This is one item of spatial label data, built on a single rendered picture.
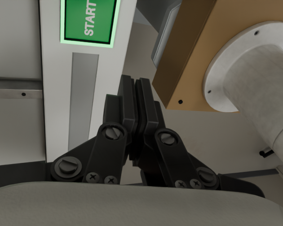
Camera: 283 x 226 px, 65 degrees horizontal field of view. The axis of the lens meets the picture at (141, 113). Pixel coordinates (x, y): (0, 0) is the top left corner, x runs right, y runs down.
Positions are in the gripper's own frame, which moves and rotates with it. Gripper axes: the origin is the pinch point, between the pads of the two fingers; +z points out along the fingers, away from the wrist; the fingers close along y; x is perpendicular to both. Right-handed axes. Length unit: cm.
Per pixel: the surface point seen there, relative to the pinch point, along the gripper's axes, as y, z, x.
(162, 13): 12, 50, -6
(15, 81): -15.9, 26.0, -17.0
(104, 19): -2.1, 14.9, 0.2
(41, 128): -12.5, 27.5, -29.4
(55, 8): -6.8, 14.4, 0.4
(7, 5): -15.8, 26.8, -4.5
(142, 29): 19, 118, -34
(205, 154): 122, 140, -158
